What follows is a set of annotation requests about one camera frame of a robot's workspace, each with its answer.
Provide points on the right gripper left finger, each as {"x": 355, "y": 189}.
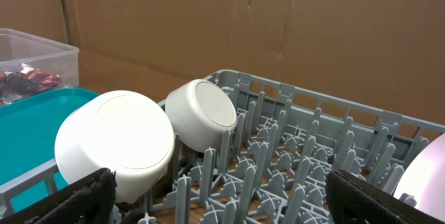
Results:
{"x": 89, "y": 200}

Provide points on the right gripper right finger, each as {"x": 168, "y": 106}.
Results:
{"x": 354, "y": 201}

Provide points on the pink round plate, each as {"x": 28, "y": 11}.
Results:
{"x": 424, "y": 180}

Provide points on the white bowl with nuts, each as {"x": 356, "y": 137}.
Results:
{"x": 123, "y": 131}

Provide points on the red snack wrapper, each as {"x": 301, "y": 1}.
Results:
{"x": 27, "y": 82}

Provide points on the grey bowl with rice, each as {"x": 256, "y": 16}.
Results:
{"x": 200, "y": 112}

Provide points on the grey dishwasher rack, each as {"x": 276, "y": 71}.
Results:
{"x": 272, "y": 168}

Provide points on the teal serving tray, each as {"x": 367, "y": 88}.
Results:
{"x": 29, "y": 128}

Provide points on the clear plastic bin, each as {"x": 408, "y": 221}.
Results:
{"x": 18, "y": 48}

